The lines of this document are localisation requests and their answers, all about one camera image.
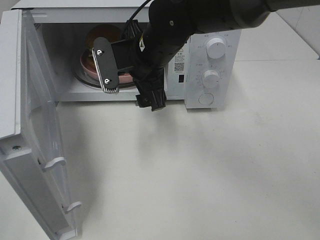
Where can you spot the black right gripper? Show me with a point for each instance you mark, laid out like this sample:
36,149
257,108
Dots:
139,54

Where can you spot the white microwave door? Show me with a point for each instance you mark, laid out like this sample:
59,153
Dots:
32,158

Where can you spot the round white door button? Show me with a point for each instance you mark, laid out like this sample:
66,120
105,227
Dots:
206,99

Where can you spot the upper white power knob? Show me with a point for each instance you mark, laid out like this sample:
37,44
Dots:
215,48

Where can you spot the white microwave oven body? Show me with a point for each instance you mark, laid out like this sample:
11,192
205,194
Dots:
62,26

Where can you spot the white timer knob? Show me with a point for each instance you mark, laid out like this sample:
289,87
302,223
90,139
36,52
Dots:
211,79

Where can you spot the glass microwave turntable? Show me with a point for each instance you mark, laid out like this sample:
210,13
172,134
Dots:
89,81

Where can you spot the burger with lettuce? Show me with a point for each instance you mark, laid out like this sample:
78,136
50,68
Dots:
108,31

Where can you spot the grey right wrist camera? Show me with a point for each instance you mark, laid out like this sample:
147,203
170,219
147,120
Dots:
106,66

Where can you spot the pink round plate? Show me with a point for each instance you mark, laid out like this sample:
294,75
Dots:
86,65

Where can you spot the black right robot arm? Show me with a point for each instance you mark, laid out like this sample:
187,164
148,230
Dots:
158,29

